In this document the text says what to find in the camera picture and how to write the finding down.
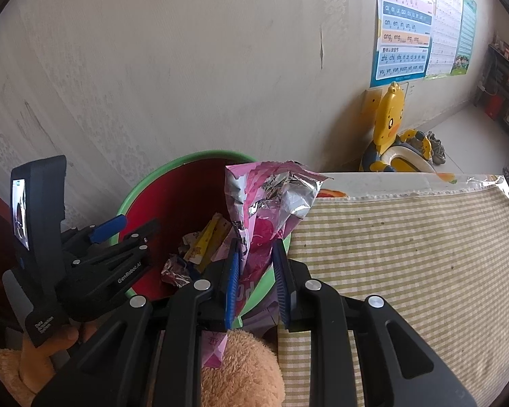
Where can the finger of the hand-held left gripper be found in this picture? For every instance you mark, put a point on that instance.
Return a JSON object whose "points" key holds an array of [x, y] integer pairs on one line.
{"points": [[118, 263], [108, 225]]}

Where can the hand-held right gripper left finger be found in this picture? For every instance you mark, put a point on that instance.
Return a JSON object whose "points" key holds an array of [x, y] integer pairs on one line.
{"points": [[233, 280]]}

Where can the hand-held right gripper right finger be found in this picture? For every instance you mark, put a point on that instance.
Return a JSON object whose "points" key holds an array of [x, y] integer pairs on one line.
{"points": [[280, 280]]}

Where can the yellow snack packet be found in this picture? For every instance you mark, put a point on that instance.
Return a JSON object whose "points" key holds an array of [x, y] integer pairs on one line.
{"points": [[208, 237]]}

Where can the silver foil wrapper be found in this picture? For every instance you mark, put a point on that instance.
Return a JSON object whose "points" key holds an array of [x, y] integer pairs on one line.
{"points": [[176, 271]]}

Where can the pink foil snack wrapper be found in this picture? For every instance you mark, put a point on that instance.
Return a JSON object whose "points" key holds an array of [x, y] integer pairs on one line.
{"points": [[271, 220]]}

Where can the green-rimmed red waste bin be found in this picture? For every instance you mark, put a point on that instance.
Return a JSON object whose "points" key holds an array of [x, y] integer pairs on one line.
{"points": [[174, 203]]}

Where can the person's left hand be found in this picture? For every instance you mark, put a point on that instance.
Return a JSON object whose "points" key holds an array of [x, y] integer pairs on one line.
{"points": [[65, 339]]}

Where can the green striped tablecloth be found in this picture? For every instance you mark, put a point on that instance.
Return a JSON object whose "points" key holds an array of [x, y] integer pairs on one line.
{"points": [[407, 271]]}

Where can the white table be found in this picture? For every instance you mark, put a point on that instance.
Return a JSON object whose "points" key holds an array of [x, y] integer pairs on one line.
{"points": [[390, 184]]}

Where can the yellow duck potty seat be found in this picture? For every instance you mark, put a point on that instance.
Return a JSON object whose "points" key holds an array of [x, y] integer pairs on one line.
{"points": [[390, 114]]}

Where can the grey sneaker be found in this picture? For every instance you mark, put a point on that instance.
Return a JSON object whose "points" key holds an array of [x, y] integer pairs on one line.
{"points": [[436, 146]]}

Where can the dark metal shelf rack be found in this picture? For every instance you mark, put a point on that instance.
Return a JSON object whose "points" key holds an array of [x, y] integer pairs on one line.
{"points": [[498, 53]]}

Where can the small red white box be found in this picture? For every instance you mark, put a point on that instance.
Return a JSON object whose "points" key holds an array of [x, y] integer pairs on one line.
{"points": [[502, 48]]}

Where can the blue letter wall poster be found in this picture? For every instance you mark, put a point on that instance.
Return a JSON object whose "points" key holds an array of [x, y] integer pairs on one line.
{"points": [[403, 29]]}

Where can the white chart wall poster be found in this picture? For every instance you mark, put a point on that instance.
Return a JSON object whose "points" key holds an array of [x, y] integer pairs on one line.
{"points": [[447, 21]]}

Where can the green chart wall poster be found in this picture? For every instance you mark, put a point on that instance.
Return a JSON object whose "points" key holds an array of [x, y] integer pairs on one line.
{"points": [[464, 29]]}

